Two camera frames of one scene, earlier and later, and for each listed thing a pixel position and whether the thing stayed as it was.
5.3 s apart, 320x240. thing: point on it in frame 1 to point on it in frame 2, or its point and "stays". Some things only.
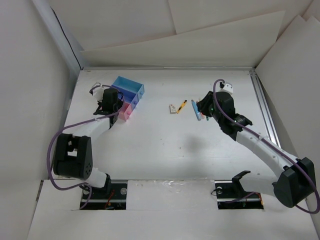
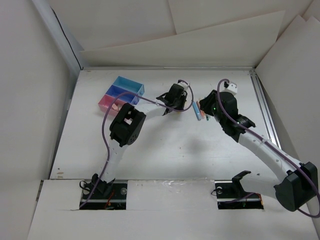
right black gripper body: x=207 y=108 stays
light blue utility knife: x=198 y=114 stays
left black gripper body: x=100 y=102 to x=179 y=104
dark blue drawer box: x=130 y=97 stays
